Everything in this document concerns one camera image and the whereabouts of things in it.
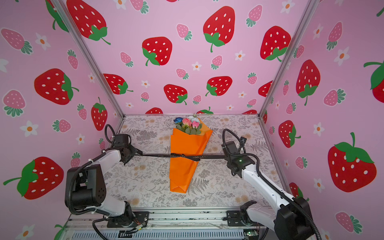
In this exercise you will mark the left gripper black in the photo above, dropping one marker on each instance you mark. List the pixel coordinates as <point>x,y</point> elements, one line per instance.
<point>134,150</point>

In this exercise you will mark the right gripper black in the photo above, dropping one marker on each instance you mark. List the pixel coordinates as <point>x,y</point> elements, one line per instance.
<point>244,157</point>

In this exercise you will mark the white fake rose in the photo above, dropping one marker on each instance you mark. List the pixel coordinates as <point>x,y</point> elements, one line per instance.
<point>193,119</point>

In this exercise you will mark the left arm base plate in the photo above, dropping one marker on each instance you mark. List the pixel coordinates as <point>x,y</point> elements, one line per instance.
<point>140,219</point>

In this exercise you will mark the blue fake rose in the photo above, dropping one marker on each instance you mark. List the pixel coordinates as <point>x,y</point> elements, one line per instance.
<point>178,120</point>

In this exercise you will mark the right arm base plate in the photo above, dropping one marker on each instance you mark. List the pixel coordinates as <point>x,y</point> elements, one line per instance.
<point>237,219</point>

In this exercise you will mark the left corner aluminium post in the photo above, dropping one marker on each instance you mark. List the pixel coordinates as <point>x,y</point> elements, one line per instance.
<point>78,38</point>

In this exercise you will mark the right corner aluminium post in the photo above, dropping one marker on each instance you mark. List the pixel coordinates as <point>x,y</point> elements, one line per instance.
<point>296,38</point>

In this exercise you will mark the orange wrapping paper sheet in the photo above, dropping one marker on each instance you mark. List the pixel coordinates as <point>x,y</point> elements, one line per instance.
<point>183,145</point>

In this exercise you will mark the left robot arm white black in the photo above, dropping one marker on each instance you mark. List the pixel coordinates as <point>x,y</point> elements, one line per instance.
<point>86,190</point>

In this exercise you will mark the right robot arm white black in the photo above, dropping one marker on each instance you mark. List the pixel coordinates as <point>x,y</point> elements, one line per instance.
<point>291,218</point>

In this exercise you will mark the corner aluminium post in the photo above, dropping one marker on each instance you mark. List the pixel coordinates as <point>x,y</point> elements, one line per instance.
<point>296,38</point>
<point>78,38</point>

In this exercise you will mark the pink fake rose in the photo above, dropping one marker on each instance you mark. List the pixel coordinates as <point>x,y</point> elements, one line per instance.
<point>195,128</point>
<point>184,126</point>

